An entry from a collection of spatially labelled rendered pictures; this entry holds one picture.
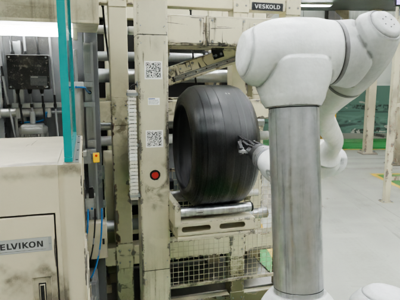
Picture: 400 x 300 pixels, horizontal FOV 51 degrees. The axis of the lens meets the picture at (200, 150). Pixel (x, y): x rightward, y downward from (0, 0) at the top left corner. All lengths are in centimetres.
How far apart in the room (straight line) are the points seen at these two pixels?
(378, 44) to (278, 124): 24
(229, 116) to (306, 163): 93
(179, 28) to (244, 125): 64
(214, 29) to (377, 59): 134
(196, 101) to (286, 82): 99
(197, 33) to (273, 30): 131
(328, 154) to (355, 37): 55
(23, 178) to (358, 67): 77
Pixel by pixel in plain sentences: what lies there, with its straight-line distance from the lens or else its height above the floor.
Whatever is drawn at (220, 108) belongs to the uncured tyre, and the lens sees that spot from 173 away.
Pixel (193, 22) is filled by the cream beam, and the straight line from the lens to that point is 211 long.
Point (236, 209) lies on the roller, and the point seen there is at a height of 90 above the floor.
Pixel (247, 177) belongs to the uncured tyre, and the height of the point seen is 107.
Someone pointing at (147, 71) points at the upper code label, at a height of 151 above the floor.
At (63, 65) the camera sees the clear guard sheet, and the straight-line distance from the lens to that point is 102.
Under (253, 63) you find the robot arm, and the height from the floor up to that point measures 149.
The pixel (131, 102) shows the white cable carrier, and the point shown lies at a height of 138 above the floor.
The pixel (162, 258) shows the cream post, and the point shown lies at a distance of 195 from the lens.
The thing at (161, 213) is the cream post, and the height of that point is 88.
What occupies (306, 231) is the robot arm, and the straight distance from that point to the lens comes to 84.
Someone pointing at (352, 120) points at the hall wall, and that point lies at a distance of 1180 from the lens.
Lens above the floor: 146
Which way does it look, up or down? 9 degrees down
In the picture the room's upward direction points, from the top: straight up
